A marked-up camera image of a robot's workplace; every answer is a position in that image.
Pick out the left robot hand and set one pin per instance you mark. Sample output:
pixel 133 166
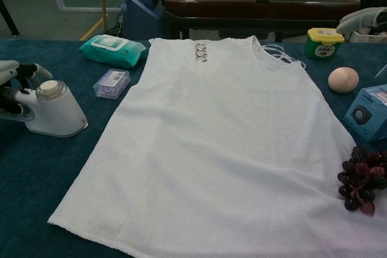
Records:
pixel 9 72

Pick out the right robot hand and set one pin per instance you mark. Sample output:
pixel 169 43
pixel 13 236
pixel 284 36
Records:
pixel 362 19

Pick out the silver handheld steamer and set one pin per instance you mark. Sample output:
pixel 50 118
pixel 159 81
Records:
pixel 57 110

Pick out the black bag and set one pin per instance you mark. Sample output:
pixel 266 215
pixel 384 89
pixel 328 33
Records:
pixel 370 1

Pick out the white storage box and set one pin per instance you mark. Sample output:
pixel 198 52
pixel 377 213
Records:
pixel 372 38

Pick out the green jar yellow lid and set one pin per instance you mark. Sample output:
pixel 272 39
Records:
pixel 323 48

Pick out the black stand leg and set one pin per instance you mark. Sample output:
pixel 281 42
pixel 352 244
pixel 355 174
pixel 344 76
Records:
pixel 10 17

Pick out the blue cardboard box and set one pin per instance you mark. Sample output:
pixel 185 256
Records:
pixel 362 116

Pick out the clear purple plastic box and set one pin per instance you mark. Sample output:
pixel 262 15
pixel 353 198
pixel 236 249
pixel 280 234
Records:
pixel 112 84

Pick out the green wet wipes pack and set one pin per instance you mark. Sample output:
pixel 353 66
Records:
pixel 112 54

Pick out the brown mahjong table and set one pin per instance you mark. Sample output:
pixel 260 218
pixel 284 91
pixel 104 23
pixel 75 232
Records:
pixel 257 10

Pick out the dark blue table cloth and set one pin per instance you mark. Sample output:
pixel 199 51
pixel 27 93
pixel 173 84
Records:
pixel 30 179

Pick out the purple grape bunch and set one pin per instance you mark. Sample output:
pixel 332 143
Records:
pixel 359 170

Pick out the white sleeveless top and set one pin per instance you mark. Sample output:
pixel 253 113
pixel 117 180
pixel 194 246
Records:
pixel 211 149

